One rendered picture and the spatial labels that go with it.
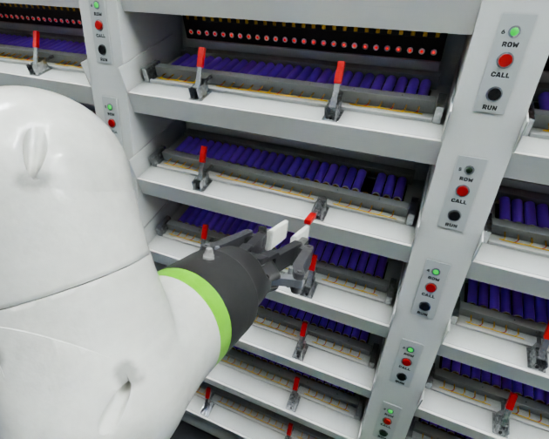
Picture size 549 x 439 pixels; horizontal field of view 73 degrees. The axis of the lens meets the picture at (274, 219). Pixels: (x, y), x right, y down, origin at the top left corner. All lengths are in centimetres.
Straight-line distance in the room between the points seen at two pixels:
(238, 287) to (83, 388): 15
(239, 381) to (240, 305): 81
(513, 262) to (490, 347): 19
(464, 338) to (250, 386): 58
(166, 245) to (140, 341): 75
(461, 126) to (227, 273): 43
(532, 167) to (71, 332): 60
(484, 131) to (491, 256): 22
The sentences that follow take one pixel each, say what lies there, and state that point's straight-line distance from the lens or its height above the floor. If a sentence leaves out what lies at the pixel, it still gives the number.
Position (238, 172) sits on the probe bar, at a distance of 81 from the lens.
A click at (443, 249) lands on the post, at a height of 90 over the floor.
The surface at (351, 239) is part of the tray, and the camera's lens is 71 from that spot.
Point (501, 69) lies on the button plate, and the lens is 61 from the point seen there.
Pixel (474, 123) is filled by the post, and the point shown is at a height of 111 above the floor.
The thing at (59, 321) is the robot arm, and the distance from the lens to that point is 21.
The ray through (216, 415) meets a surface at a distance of 129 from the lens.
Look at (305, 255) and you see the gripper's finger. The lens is 46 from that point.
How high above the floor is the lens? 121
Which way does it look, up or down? 27 degrees down
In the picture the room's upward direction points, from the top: 4 degrees clockwise
